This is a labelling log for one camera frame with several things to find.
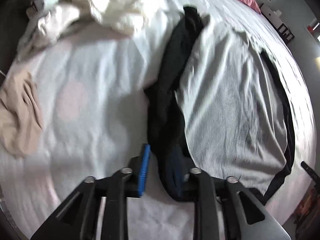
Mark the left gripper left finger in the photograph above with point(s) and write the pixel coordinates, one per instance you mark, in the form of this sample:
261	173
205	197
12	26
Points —
77	216

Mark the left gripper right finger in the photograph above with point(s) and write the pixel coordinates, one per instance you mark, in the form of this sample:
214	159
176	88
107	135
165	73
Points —
224	209

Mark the grey black raglan shirt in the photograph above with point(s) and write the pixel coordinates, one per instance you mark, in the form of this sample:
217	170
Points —
218	104

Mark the beige garment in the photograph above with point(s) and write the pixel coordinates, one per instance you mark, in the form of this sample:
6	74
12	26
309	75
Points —
21	115

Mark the white pink bed sheet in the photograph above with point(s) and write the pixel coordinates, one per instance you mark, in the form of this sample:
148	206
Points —
90	88

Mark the light grey garment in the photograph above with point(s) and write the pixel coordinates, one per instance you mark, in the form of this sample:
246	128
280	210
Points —
46	27

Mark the white right nightstand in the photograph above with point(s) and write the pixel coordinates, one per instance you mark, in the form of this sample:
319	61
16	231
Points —
281	28

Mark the cream white blanket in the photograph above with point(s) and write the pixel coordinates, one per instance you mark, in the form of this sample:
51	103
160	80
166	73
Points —
124	16

